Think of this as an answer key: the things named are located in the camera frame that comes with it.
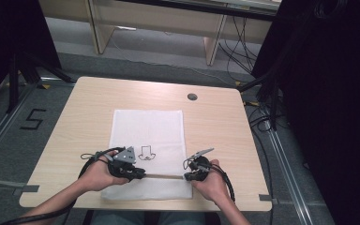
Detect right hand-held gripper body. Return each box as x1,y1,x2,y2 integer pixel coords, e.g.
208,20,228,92
187,147,215,182

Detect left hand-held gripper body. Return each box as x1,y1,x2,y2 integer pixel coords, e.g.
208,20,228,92
107,145,139,182

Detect white towel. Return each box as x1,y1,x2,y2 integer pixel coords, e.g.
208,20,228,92
100,109,194,201

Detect person's right hand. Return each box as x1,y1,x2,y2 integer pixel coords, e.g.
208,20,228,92
190,158,233,204

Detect person's left hand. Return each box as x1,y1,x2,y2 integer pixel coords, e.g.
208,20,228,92
78,150,130,192

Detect person's legs in jeans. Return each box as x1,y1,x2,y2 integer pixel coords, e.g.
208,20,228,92
90,210,205,225

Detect black metal stand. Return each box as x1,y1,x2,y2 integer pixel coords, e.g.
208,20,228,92
238,69,279,131
7,51,75,114

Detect light wooden desk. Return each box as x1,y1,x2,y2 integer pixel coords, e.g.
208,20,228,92
37,0,282,67

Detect dark curtain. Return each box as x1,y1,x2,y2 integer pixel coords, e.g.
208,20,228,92
251,0,360,225
0,0,62,107

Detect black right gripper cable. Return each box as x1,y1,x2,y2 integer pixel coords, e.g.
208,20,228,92
182,156,236,203

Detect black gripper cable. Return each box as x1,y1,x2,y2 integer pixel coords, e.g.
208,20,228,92
182,156,236,203
0,146,126,225

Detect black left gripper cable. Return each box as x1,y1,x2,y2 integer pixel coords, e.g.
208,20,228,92
0,146,126,225

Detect black floor cables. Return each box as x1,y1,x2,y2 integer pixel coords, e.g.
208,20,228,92
243,99,276,225

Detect metal floor rail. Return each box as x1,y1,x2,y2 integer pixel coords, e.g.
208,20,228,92
263,120,316,225
0,82,76,172

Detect hanging black desk cables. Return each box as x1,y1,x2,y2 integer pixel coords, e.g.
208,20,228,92
217,15,261,75

